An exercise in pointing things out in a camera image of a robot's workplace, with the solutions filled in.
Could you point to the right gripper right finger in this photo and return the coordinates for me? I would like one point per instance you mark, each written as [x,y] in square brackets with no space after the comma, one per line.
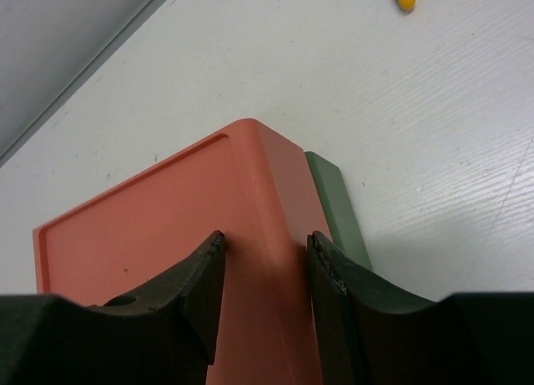
[371,331]

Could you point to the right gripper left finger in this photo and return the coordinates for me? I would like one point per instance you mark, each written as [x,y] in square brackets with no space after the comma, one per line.
[162,332]

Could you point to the orange drawer box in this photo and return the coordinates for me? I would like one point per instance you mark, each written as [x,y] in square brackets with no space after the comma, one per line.
[245,180]

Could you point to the aluminium table frame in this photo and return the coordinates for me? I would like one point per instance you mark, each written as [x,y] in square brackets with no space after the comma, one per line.
[48,48]

